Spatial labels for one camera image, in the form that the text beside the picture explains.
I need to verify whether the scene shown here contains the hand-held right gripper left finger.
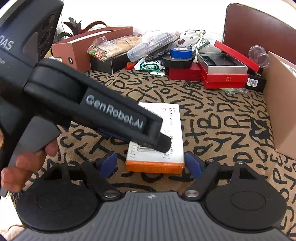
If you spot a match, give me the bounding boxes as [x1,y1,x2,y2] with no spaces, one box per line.
[47,151,121,200]

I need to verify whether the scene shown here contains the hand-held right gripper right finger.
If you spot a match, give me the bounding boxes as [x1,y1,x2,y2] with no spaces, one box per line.
[182,151,255,201]

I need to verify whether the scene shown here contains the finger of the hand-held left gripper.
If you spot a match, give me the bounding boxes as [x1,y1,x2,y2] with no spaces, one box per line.
[73,86,172,153]
[97,128,132,143]

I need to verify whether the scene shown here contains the white orange carton box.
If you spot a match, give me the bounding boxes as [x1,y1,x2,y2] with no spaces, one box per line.
[125,103,186,175]

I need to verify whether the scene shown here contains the grey rimmed box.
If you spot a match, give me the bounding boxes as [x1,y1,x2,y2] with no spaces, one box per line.
[197,52,248,75]

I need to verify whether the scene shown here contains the desktop with letter-print cloth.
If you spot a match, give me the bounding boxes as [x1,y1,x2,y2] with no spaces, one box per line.
[9,67,296,241]

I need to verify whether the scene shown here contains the person's left hand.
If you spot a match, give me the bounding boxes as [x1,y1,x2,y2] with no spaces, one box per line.
[0,140,59,191]

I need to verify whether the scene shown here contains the black cardboard box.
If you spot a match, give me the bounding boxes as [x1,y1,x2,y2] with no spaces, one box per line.
[89,54,130,75]

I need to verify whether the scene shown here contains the green white packet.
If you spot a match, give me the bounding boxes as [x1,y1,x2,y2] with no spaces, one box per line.
[134,57,165,71]

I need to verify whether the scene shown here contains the brown open shoe box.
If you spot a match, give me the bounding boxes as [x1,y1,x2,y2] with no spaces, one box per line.
[51,26,134,74]

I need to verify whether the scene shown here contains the floral print snack bag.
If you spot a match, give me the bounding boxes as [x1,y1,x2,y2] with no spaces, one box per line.
[86,35,142,62]

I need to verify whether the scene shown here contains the black plastic tray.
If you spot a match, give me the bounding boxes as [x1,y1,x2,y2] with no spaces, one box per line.
[144,46,172,62]

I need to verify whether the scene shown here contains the dark leafy plant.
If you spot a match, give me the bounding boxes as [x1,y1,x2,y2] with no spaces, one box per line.
[55,17,108,44]

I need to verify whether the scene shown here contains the black tape roll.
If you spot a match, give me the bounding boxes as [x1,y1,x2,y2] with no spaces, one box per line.
[161,55,193,69]

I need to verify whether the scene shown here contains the flat red box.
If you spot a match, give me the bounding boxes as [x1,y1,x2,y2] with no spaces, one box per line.
[168,62,202,82]

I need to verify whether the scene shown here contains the clear plastic pen case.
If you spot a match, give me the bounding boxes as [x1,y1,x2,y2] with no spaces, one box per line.
[126,31,181,63]

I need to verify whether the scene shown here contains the green foil wrapper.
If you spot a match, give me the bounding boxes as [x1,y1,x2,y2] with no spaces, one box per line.
[219,87,250,93]

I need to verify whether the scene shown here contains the red gift box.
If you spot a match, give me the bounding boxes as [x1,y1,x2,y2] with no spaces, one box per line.
[200,67,249,90]

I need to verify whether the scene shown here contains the blue tape roll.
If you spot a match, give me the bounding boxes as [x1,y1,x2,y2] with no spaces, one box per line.
[170,46,193,60]

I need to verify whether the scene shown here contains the black barcode box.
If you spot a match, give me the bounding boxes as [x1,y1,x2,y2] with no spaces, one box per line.
[245,69,268,92]

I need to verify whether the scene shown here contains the tan cardboard box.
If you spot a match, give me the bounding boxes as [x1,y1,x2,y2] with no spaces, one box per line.
[262,51,296,158]

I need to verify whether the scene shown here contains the dark green packet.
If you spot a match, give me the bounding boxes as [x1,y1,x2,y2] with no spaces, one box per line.
[198,38,211,51]

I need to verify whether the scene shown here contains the red box lid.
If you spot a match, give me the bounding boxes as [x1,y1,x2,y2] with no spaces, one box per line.
[214,40,261,73]

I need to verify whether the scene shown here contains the clear plastic cups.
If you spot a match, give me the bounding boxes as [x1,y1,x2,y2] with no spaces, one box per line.
[248,45,270,68]

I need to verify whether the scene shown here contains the brown chair back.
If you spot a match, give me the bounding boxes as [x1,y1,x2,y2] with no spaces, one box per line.
[223,2,296,68]

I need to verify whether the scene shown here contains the printed drawstring pouch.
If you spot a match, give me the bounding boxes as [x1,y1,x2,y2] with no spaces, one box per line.
[175,28,207,63]

